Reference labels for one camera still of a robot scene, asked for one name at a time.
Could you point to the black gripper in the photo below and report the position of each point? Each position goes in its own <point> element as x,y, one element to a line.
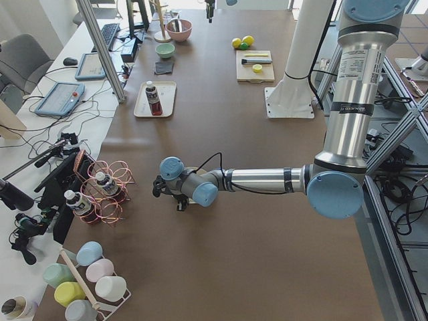
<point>180,202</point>

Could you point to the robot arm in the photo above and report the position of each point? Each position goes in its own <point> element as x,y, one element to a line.
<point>210,7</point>
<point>333,182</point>

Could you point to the dark drink bottle on tray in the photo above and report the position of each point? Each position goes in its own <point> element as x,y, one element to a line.
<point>153,99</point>

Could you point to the cream rabbit print tray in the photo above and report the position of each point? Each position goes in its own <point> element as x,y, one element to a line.
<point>163,95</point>

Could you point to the dark drink bottle in rack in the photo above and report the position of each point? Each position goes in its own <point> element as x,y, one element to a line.
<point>107,185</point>

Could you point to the pink cup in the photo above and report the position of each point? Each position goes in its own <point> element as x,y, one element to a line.
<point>98,269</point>

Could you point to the light blue cup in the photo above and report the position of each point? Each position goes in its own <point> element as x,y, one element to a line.
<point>89,253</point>

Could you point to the white cup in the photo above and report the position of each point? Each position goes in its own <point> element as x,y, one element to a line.
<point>111,288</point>

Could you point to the folded grey cloth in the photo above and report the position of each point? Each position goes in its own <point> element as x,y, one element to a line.
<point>163,67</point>

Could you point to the mint green cup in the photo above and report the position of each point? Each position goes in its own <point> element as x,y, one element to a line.
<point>57,273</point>

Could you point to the yellow cup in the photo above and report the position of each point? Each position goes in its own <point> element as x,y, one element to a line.
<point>67,292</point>

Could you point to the grey cup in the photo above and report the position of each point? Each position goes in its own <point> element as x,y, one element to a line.
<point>80,310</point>

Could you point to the mint green bowl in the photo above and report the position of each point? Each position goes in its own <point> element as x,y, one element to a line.
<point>165,50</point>

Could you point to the black power adapter box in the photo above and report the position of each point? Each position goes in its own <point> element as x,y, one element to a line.
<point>129,50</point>

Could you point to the bamboo cutting board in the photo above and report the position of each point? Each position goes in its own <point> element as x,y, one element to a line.
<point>245,73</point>

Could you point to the lemon half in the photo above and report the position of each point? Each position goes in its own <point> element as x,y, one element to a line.
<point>257,68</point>

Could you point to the steel muddler black tip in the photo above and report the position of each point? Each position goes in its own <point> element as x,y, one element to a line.
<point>247,61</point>

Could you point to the blue teach pendant near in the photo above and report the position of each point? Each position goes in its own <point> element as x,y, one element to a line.
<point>61,99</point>

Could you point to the blue teach pendant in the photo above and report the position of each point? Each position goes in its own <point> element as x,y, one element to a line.
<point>61,99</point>
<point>90,68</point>

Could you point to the blue teach pendant far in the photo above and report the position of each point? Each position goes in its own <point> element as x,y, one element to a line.
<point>90,68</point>

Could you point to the yellow plastic knife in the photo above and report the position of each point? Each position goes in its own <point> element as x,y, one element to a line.
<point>256,54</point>

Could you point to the wooden mug tree stand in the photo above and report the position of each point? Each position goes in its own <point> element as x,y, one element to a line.
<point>159,10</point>

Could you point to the round wooden stand base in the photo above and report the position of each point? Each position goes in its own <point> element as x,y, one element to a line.
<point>162,37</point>

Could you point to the green lime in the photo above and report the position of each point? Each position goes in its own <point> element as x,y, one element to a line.
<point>243,46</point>

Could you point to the whole yellow lemon lower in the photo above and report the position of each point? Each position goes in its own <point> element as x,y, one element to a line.
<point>236,42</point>

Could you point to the whole yellow lemon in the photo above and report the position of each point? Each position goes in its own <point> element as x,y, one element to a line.
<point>236,42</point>
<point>248,39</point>

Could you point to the pink bowl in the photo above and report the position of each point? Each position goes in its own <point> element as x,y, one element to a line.
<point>182,36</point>

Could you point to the whole yellow lemon upper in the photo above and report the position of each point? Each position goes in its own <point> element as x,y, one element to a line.
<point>248,39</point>

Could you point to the black computer mouse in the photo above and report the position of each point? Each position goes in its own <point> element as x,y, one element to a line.
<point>70,62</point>

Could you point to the black keyboard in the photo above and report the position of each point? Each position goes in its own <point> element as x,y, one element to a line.
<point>109,32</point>

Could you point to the steel lined paper cup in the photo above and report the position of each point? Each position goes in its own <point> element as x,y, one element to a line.
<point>18,307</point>

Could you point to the grey office chair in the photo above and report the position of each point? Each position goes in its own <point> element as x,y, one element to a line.
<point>23,63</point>

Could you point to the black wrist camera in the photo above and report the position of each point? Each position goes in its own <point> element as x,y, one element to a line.
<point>159,186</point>

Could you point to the copper wire bottle rack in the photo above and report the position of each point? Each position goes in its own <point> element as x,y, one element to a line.
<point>109,210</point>

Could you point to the white wire cup rack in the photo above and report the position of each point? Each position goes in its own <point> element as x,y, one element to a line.
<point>104,308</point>

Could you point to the aluminium frame post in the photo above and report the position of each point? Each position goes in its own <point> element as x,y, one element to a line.
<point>90,20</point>

